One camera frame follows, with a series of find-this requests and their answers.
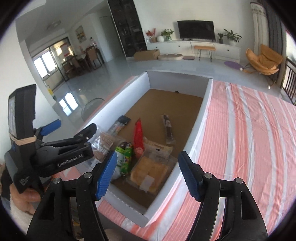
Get long black biscuit pack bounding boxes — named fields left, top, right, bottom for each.
left=107, top=115, right=131, bottom=137

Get green candy tube pack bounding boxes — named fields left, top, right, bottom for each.
left=111, top=142, right=133, bottom=181

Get red snack pack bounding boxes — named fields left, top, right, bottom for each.
left=133, top=118, right=144, bottom=159

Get bread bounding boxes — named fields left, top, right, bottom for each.
left=127, top=150, right=177, bottom=196

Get beige wafer snack pack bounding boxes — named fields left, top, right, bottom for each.
left=143, top=137, right=173, bottom=157

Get brown sausage stick pack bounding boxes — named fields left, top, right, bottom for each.
left=162, top=114, right=175, bottom=145

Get clear bag of biscuits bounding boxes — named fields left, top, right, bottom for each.
left=91, top=132, right=126, bottom=162

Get person's left hand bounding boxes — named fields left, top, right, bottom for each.
left=10, top=184, right=41, bottom=215

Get dining table with chairs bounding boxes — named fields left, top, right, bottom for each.
left=62, top=46, right=105, bottom=79

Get striped red grey tablecloth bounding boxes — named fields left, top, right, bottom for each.
left=98, top=81, right=295, bottom=240

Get white cardboard box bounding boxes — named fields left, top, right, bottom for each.
left=86, top=71, right=213, bottom=227

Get brown cardboard box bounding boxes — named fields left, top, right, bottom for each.
left=133, top=49, right=160, bottom=61

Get round white pet bed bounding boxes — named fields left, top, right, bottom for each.
left=158, top=54, right=184, bottom=61

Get black display cabinet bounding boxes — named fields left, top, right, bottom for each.
left=107, top=0, right=147, bottom=58

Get red flowers in vase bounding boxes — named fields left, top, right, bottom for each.
left=145, top=28, right=157, bottom=43

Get green plant white vase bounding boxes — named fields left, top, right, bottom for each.
left=157, top=29, right=175, bottom=42

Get dark wooden railing crib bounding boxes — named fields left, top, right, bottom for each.
left=281, top=57, right=296, bottom=105

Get small wooden bench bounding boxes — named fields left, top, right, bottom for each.
left=194, top=45, right=216, bottom=62

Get black flat television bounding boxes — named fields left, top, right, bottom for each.
left=177, top=20, right=215, bottom=42

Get purple round floor mat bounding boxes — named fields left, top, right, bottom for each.
left=224, top=61, right=243, bottom=71

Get orange lounge chair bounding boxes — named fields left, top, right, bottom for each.
left=239, top=44, right=283, bottom=89

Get white tv cabinet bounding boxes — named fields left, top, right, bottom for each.
left=147, top=41, right=241, bottom=63

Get small potted plant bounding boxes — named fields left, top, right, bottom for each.
left=217, top=33, right=224, bottom=44

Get large potted green plant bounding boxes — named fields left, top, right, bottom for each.
left=224, top=29, right=242, bottom=46

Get dark grey curtain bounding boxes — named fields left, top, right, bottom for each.
left=257, top=0, right=287, bottom=57

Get white standing air conditioner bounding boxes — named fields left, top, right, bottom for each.
left=250, top=1, right=269, bottom=54

